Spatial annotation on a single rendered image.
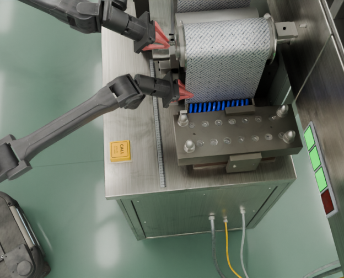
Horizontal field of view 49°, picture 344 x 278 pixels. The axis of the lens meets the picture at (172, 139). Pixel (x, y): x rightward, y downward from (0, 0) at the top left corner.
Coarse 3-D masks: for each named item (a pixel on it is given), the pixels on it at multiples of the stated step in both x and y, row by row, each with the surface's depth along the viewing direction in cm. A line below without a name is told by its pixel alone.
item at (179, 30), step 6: (270, 24) 105; (180, 30) 105; (270, 30) 105; (180, 36) 104; (270, 36) 105; (180, 42) 104; (270, 42) 105; (180, 48) 105; (270, 48) 106; (270, 54) 107; (180, 60) 109
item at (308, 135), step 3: (309, 126) 102; (309, 129) 102; (306, 132) 105; (309, 132) 103; (306, 135) 105; (309, 135) 103; (312, 135) 101; (306, 138) 105; (309, 138) 103; (312, 138) 101; (306, 141) 106; (309, 141) 103; (312, 141) 101; (309, 144) 103; (312, 144) 102; (309, 147) 104
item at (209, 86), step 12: (204, 72) 111; (216, 72) 112; (228, 72) 112; (240, 72) 113; (252, 72) 114; (192, 84) 117; (204, 84) 117; (216, 84) 118; (228, 84) 119; (240, 84) 119; (252, 84) 120; (204, 96) 123; (216, 96) 124; (228, 96) 125; (240, 96) 126; (252, 96) 126
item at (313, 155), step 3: (315, 147) 100; (312, 150) 102; (315, 150) 100; (309, 153) 104; (312, 153) 102; (315, 153) 100; (312, 156) 102; (315, 156) 100; (318, 156) 98; (312, 159) 103; (315, 159) 100; (318, 159) 99; (312, 162) 103; (315, 162) 101; (318, 162) 99; (315, 165) 101; (318, 165) 99; (315, 168) 101
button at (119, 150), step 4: (128, 140) 133; (112, 144) 132; (116, 144) 132; (120, 144) 132; (124, 144) 132; (128, 144) 132; (112, 148) 131; (116, 148) 131; (120, 148) 131; (124, 148) 131; (128, 148) 131; (112, 152) 131; (116, 152) 131; (120, 152) 131; (124, 152) 131; (128, 152) 131; (112, 156) 130; (116, 156) 130; (120, 156) 130; (124, 156) 130; (128, 156) 130; (112, 160) 130; (116, 160) 131; (120, 160) 131; (124, 160) 131; (128, 160) 132
